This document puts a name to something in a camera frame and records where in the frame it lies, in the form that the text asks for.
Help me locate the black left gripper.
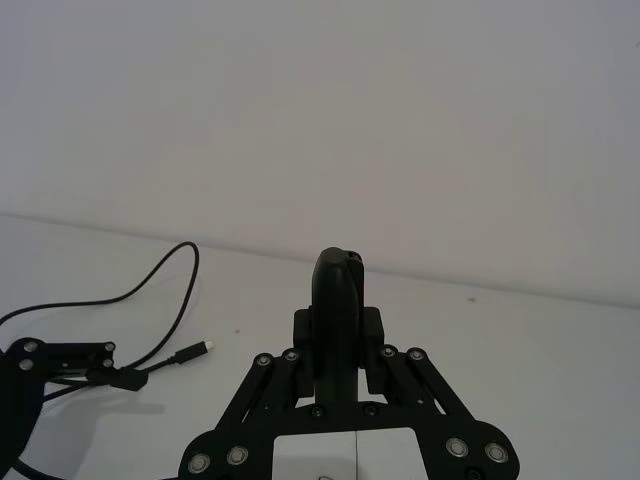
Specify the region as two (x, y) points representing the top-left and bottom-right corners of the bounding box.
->
(0, 337), (118, 454)

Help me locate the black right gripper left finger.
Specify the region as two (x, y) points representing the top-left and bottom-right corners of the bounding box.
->
(178, 246), (360, 480)

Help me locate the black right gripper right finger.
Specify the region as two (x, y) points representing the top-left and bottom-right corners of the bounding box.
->
(348, 251), (522, 480)

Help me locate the thin black cable silver plug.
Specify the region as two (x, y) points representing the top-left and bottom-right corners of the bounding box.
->
(0, 241), (216, 396)

